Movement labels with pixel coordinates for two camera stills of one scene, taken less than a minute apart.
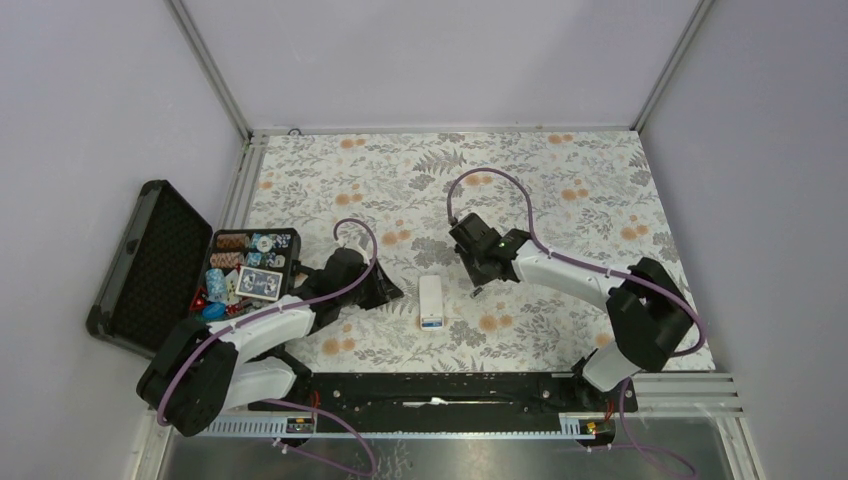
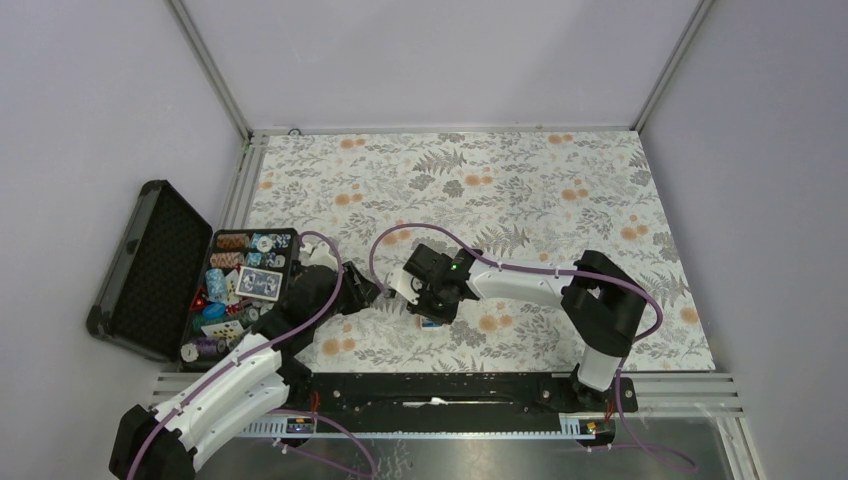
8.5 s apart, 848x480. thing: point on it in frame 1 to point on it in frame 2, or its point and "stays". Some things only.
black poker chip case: x=170 y=266 stays
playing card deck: x=259 y=283 stays
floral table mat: x=586 y=195 stays
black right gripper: x=479 y=279 to x=422 y=309
